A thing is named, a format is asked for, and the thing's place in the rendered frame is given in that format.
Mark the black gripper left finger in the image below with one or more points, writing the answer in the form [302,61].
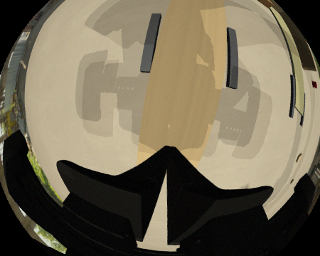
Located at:
[132,194]

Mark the tan strip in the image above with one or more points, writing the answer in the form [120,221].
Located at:
[186,79]

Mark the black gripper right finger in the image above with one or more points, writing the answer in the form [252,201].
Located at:
[193,199]

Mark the pale yellow flat strip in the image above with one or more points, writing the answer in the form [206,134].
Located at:
[297,68]

